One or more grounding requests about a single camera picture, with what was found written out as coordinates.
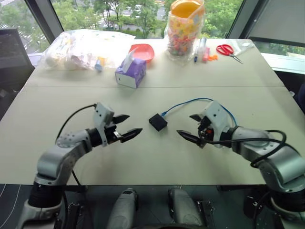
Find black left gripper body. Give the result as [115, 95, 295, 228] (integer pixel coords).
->
[103, 124, 122, 145]

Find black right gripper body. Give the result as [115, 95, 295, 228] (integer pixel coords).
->
[197, 117, 214, 149]

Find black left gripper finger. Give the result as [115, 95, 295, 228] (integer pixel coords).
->
[112, 114, 131, 125]
[120, 127, 143, 144]

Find small black box device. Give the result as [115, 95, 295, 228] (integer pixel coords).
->
[149, 114, 168, 131]

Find purple tissue box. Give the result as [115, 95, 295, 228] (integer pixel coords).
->
[114, 47, 147, 89]

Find blue and yellow small bottle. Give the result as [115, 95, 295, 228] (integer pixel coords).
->
[94, 56, 106, 73]

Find red plastic bowl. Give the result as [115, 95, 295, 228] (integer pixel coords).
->
[129, 43, 154, 64]

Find grey right robot leg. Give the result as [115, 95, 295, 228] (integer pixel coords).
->
[167, 187, 203, 227]

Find grey robot leg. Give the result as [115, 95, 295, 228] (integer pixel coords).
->
[106, 187, 138, 229]
[167, 187, 203, 227]

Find grey left robot leg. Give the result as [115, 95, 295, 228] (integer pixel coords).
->
[106, 187, 138, 229]

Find clear bag of white items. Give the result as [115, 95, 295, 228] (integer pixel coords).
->
[39, 30, 136, 71]

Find clear plastic sheet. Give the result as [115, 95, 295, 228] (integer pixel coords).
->
[225, 39, 254, 56]

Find clear bag of colourful toys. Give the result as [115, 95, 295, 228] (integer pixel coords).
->
[164, 0, 205, 61]

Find yellow plastic lid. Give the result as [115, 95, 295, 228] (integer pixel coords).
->
[170, 0, 200, 19]

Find black monitor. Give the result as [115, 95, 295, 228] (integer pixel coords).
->
[0, 28, 32, 70]

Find blue cable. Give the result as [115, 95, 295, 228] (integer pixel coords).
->
[161, 97, 238, 126]

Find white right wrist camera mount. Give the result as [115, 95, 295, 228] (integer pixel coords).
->
[199, 100, 231, 149]

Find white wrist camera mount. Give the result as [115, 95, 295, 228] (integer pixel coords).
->
[199, 100, 231, 149]
[92, 102, 115, 146]

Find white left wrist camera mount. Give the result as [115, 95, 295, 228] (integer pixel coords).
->
[92, 102, 115, 146]

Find red-handled scissors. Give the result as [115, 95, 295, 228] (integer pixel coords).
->
[216, 44, 244, 64]

